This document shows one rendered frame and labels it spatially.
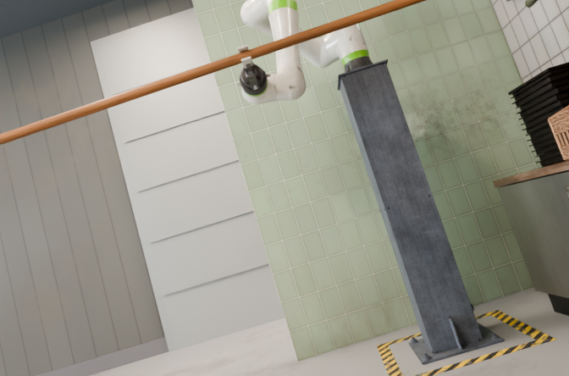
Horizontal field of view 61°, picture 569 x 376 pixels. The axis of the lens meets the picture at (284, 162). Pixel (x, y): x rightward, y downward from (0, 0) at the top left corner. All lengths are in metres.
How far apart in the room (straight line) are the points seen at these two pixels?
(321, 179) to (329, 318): 0.72
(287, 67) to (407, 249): 0.87
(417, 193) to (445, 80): 0.95
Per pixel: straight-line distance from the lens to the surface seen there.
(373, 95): 2.10
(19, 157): 4.96
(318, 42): 2.29
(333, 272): 2.59
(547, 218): 1.99
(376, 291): 2.62
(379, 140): 2.06
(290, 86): 1.76
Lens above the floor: 0.61
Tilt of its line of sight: 9 degrees up
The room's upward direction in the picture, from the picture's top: 17 degrees counter-clockwise
